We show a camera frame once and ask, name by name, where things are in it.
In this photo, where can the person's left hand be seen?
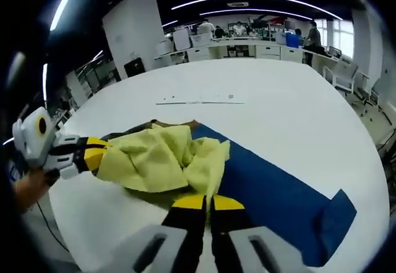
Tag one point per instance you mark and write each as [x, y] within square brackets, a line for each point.
[32, 189]

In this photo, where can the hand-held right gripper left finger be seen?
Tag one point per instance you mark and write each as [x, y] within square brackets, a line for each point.
[182, 239]

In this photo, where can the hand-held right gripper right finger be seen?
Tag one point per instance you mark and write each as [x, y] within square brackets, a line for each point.
[235, 242]

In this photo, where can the white panel board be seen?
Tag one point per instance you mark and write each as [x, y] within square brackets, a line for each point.
[182, 39]

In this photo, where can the white square pillar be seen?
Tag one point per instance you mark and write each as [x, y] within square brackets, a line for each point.
[133, 34]
[368, 44]

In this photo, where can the yellow and blue garment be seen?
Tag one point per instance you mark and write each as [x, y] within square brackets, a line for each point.
[148, 161]

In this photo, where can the grey storage shelving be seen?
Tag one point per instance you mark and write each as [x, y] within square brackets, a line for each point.
[92, 79]

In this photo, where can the long white counter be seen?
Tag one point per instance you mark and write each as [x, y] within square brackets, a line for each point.
[229, 50]

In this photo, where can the white template sheet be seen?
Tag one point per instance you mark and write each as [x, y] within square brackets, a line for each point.
[216, 99]

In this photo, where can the white office chair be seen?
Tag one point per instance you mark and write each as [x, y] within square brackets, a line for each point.
[343, 75]

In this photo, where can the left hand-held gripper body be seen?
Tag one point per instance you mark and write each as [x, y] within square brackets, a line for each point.
[31, 140]

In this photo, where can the black cabinet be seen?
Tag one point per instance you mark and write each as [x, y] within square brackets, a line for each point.
[134, 67]

